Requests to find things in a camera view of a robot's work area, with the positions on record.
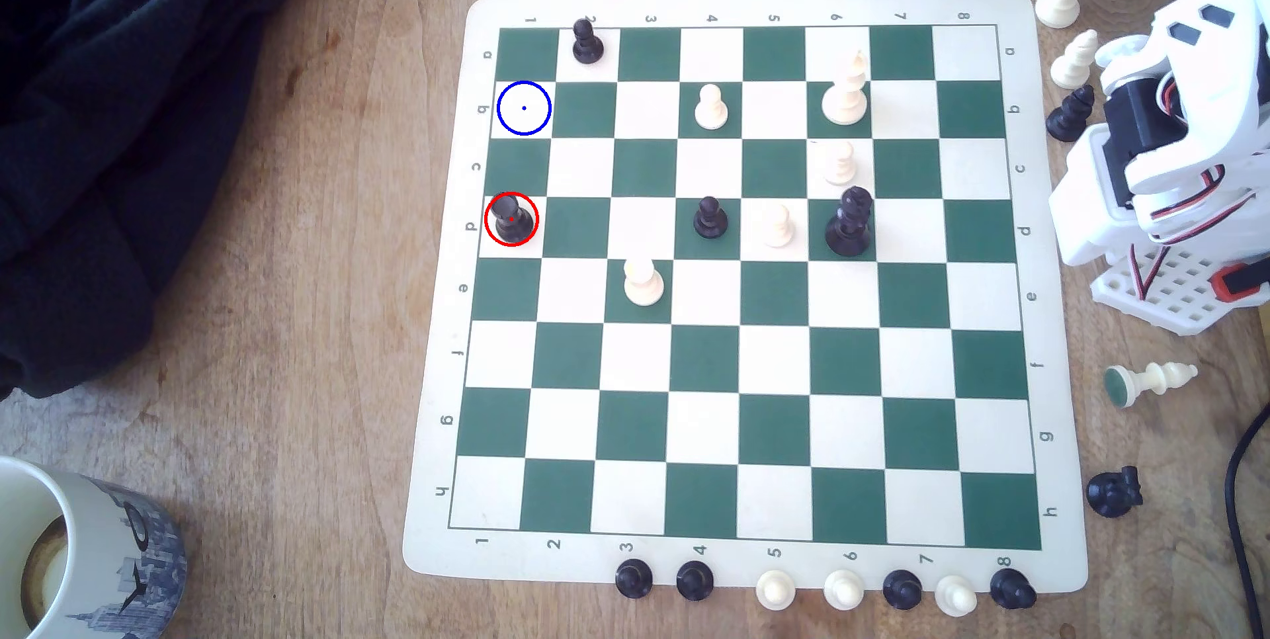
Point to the green white chessboard mat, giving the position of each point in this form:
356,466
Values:
694,361

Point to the white king piece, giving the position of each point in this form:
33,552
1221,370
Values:
845,98

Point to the red clamp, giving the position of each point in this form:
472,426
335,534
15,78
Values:
1240,282

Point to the black queen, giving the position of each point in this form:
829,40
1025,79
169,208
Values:
850,227

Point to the black knight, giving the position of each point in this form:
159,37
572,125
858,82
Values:
1012,589
1111,493

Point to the white pawn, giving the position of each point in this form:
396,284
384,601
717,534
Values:
841,166
843,589
775,590
710,111
643,284
780,228
956,597

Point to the printed skyline coffee mug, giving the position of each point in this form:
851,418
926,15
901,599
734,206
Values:
109,545

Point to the dark blue cloth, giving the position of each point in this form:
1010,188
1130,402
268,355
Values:
99,123

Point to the black bishop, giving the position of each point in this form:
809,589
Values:
1069,118

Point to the white bishop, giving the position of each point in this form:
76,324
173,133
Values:
1151,381
1074,63

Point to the white perforated base plate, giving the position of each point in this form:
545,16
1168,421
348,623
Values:
1176,297

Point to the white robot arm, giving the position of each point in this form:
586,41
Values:
1091,212

